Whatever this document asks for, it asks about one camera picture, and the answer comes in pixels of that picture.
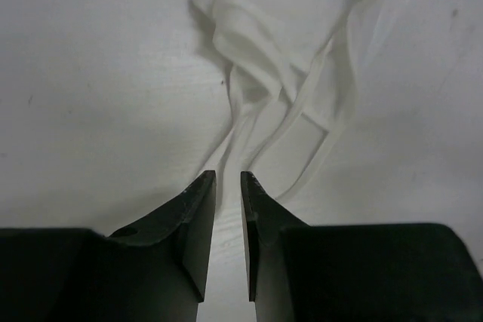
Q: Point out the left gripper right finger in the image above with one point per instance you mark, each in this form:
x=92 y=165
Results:
x=382 y=272

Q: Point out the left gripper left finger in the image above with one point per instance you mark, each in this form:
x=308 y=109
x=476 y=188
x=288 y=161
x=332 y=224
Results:
x=154 y=269

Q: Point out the white tank top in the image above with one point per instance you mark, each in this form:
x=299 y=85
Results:
x=291 y=59

